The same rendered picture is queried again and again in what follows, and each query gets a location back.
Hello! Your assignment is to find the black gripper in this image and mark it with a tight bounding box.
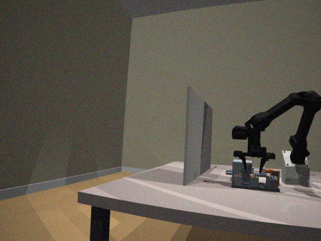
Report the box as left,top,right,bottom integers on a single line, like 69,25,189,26
233,140,275,174

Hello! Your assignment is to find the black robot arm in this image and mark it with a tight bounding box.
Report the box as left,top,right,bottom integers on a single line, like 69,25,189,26
232,91,321,165

